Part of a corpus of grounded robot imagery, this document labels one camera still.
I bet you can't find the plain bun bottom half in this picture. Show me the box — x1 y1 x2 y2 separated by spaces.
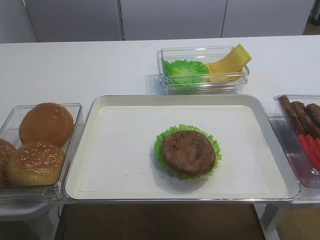
19 102 74 148

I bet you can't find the green lettuce in container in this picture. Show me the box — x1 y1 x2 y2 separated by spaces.
163 60 211 85

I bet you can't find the sesame bun top right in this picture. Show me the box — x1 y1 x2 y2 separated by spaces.
5 142 65 187

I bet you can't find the yellow cheese slice in container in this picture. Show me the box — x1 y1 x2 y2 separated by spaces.
205 63 244 83

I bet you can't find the red tomato slice left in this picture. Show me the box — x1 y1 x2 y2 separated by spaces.
297 133 320 171

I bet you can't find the brown patty middle in container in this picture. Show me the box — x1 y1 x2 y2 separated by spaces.
291 101 320 139

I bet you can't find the red tomato slice right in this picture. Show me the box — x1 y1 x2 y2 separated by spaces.
309 135 320 158

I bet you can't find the clear lettuce and cheese container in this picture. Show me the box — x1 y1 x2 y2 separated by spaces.
157 44 252 95

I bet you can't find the red tomato slice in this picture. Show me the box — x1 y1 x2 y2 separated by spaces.
297 133 320 171
309 135 320 158

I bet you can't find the clear plastic bun container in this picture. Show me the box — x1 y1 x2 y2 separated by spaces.
0 103 84 203

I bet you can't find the yellow cheese slice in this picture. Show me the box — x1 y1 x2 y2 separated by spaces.
225 44 252 73
205 63 244 83

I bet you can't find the white paper tray liner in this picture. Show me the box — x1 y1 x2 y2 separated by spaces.
80 105 288 199

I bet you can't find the sesame bun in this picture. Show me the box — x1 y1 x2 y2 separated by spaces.
0 138 16 188
5 142 65 187

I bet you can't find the silver metal baking tray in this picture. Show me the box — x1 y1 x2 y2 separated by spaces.
64 94 301 203

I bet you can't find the brown burger patty on tray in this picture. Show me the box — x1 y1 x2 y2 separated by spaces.
162 130 216 177

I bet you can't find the brown patty left in container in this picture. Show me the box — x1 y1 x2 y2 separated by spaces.
279 95 306 135

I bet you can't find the brown patty in container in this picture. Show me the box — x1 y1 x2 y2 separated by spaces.
304 103 320 126
279 95 306 135
291 101 320 139

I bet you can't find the sesame bun top left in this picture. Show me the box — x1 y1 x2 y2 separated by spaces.
0 138 16 188

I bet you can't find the brown patty right in container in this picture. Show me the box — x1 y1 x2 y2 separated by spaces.
304 103 320 126

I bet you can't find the clear patty and tomato container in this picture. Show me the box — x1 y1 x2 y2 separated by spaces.
274 95 320 188

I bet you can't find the green lettuce leaf on tray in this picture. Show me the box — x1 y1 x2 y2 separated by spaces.
154 124 222 180

